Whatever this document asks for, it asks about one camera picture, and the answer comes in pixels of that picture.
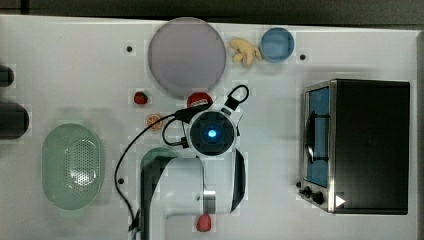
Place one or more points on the small red strawberry toy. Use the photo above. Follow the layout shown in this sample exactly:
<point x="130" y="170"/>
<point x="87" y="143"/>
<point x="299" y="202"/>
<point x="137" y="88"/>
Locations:
<point x="140" y="98"/>

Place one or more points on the red ketchup bottle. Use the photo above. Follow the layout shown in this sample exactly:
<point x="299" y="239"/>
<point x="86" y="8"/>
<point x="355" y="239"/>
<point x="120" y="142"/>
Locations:
<point x="198" y="98"/>

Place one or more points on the green oval strainer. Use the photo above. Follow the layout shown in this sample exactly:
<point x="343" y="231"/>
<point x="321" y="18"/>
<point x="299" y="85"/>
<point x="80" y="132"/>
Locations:
<point x="72" y="166"/>

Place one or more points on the white wrist camera mount body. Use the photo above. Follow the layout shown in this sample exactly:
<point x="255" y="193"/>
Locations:
<point x="235" y="115"/>

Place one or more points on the blue round bowl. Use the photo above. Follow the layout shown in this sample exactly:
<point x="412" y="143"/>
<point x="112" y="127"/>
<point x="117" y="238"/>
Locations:
<point x="277" y="44"/>

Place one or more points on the orange slice toy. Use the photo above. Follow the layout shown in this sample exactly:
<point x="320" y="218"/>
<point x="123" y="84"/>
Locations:
<point x="154" y="122"/>

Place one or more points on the black cylinder upper left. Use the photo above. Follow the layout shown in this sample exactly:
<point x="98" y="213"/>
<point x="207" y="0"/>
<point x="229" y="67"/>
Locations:
<point x="6" y="76"/>

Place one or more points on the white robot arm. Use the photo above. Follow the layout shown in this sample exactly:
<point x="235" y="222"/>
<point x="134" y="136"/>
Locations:
<point x="212" y="181"/>

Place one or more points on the pink red fruit toy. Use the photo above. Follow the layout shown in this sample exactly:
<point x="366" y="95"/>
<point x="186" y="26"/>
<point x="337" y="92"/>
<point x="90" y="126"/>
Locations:
<point x="204" y="223"/>

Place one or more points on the grey round plate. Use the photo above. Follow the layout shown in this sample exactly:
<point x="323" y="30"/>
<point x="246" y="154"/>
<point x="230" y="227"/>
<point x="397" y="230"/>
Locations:
<point x="186" y="55"/>

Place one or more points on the yellow banana bunch toy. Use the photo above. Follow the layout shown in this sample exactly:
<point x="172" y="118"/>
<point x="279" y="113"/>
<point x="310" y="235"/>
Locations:
<point x="245" y="52"/>

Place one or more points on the green mug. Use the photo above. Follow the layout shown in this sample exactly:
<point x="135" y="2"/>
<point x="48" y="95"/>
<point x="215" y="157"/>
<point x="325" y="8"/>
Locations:
<point x="157" y="152"/>

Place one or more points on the silver toaster oven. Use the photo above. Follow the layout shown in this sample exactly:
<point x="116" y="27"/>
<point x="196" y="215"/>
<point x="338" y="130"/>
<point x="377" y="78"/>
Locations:
<point x="356" y="146"/>

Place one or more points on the black cylinder lower left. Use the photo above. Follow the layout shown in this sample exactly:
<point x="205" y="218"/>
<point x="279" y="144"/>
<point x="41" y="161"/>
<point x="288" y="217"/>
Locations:
<point x="14" y="121"/>

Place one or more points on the black cylinder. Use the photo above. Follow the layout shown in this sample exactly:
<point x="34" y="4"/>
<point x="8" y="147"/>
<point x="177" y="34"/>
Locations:
<point x="14" y="121"/>
<point x="6" y="76"/>

